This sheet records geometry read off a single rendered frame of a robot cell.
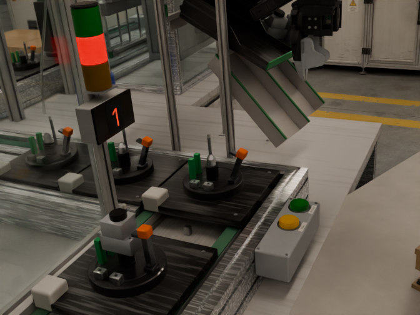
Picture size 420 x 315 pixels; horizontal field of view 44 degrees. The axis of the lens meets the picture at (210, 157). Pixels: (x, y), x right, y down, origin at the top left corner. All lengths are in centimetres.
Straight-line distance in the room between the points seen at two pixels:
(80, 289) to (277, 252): 36
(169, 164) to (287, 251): 47
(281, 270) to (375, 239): 29
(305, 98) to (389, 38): 367
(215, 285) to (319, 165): 69
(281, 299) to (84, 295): 37
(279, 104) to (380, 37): 382
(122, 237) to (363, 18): 449
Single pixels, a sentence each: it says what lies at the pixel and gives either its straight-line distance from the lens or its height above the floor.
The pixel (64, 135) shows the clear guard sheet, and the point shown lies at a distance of 99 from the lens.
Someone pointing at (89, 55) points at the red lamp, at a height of 133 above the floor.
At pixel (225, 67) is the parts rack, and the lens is 130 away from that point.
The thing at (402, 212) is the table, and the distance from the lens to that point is 133.
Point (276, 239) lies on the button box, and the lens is 103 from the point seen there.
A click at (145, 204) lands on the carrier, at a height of 97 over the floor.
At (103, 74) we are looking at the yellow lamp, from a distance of 99.
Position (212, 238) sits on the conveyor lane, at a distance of 112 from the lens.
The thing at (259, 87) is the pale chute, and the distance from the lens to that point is 143.
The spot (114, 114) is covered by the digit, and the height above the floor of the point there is 121.
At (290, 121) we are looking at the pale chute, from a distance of 143.
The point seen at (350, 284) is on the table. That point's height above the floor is 86.
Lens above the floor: 154
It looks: 25 degrees down
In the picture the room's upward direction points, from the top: 5 degrees counter-clockwise
